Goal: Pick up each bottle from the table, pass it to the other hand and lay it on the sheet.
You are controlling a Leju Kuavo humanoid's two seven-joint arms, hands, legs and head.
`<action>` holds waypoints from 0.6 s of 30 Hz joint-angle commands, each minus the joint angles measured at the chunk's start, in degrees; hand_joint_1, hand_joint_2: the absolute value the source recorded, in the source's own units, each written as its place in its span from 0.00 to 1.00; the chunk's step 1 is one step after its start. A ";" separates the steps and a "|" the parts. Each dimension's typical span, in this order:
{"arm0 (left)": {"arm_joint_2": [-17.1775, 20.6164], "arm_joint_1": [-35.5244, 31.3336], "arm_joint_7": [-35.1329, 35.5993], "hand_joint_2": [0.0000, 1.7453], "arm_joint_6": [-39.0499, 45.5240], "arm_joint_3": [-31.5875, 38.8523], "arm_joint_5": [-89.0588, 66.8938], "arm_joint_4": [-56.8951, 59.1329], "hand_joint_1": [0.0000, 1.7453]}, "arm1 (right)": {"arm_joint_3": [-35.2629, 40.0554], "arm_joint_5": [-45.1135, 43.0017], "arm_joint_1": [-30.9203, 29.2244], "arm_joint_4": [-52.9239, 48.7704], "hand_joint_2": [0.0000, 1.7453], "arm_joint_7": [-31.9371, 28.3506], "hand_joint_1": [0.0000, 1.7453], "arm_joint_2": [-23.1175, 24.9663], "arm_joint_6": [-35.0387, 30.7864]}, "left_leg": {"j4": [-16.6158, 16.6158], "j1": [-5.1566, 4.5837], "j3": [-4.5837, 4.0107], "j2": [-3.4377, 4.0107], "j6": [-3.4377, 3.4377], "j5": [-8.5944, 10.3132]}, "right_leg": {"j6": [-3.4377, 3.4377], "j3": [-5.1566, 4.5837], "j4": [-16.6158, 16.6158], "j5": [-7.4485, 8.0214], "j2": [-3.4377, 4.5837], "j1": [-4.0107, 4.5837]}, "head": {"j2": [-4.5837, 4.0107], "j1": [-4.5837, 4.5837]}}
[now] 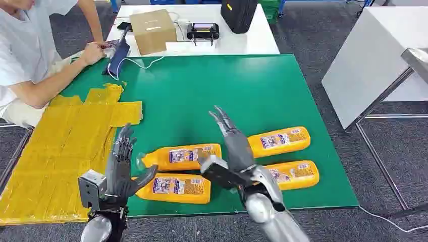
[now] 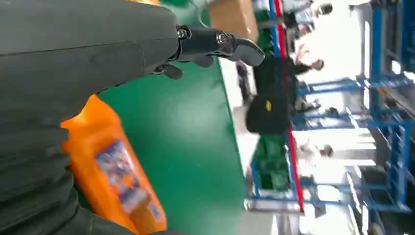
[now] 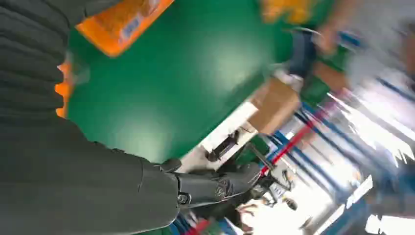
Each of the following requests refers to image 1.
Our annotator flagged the person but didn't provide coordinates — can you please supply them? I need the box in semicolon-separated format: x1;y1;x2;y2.
0;0;115;129

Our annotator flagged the white floor cable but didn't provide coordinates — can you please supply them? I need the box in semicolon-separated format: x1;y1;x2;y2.
358;205;428;233

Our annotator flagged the large white table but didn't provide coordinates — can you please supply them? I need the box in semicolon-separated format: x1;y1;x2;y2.
321;6;428;130

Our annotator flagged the brown cardboard box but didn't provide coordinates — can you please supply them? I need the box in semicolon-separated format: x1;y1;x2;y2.
129;9;178;56

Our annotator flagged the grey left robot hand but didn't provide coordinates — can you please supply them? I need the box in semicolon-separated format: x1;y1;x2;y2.
104;123;159;209

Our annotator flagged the green table mat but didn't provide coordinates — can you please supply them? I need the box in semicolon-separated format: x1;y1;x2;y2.
59;54;360;218

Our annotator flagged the black handheld controller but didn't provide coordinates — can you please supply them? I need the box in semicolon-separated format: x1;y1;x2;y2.
186;22;221;47

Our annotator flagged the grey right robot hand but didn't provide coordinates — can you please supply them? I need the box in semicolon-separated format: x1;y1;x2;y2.
208;105;257;172

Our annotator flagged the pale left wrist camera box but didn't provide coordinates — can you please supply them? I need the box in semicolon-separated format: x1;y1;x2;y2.
77;169;108;210

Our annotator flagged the person's hand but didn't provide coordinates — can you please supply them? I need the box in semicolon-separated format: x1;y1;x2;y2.
79;41;109;67

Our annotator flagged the yellow sheet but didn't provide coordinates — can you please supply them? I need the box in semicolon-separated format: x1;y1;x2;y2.
0;83;144;226

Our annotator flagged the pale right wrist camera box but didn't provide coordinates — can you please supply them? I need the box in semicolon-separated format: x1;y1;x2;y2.
197;154;255;191

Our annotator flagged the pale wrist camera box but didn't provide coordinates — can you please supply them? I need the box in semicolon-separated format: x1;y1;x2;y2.
77;169;108;210
197;154;255;191

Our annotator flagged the orange drink bottle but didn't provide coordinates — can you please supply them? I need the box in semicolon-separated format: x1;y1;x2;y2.
263;160;320;192
247;126;311;159
131;173;212;205
137;143;223;172

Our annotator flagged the green crate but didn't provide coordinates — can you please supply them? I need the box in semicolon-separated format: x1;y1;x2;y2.
258;0;281;25

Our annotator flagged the black case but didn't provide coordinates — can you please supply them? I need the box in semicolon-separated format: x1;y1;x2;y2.
220;0;259;34

